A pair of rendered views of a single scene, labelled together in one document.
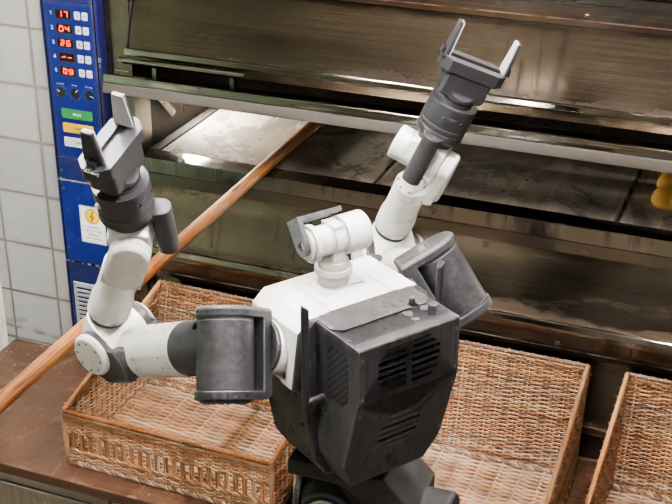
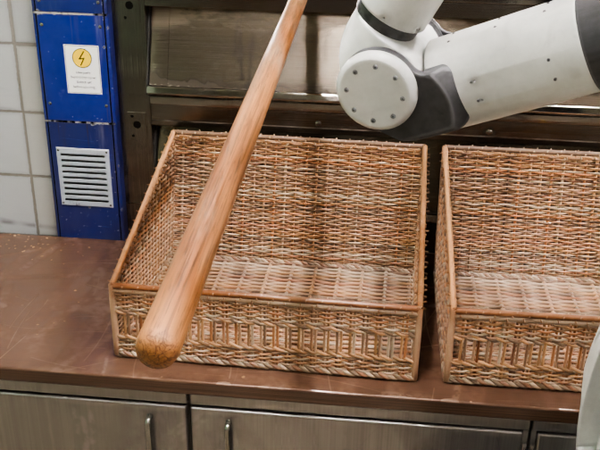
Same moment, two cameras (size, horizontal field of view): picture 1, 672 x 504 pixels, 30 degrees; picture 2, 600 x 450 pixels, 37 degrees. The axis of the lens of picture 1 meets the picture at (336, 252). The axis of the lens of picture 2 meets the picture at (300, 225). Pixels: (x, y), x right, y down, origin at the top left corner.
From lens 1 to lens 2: 1.52 m
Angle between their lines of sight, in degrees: 15
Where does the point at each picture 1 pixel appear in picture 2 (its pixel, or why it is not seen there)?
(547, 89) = not seen: outside the picture
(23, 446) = (46, 345)
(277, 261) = (329, 85)
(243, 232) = not seen: hidden behind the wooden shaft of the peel
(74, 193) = (56, 29)
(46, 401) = (51, 291)
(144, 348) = (509, 51)
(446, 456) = (552, 286)
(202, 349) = not seen: outside the picture
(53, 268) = (24, 137)
